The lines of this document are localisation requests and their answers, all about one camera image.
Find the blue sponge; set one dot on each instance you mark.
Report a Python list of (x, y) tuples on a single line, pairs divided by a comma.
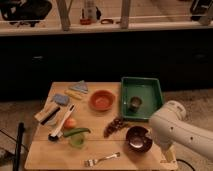
[(61, 99)]

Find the silver fork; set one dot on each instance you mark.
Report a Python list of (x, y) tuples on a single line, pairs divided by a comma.
[(93, 162)]

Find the green pea pod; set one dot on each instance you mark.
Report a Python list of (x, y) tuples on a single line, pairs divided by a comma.
[(75, 131)]

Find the green plastic tray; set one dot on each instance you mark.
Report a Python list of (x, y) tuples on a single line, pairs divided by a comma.
[(148, 90)]

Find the orange bowl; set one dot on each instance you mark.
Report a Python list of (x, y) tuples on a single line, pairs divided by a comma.
[(101, 100)]

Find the yellow stick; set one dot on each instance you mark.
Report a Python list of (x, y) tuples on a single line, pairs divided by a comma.
[(73, 94)]

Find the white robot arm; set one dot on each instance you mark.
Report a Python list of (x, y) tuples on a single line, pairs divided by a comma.
[(168, 126)]

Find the red apple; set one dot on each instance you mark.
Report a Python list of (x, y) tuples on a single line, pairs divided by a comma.
[(70, 123)]

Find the grey blue triangular wedge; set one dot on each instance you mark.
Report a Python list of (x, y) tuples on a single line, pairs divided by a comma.
[(80, 86)]

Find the wooden block with black strip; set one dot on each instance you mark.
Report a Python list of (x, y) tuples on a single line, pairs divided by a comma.
[(48, 115)]

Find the yellow gripper tip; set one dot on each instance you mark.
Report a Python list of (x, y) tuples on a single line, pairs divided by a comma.
[(169, 154)]

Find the bunch of dark grapes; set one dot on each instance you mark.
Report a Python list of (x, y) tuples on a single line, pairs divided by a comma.
[(113, 126)]

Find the small green cup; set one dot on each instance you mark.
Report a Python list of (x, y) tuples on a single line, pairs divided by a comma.
[(77, 140)]

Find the small metal cup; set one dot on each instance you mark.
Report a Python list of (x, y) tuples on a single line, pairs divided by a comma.
[(135, 103)]

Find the white bottle on shelf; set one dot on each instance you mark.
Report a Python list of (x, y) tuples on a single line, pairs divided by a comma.
[(90, 10)]

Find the black bag on shelf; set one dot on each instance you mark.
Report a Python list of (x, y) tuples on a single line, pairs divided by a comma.
[(30, 12)]

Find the dark brown bowl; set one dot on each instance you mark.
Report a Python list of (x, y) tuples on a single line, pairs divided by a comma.
[(137, 140)]

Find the black pole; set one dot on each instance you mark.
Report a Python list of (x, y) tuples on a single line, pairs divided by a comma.
[(16, 160)]

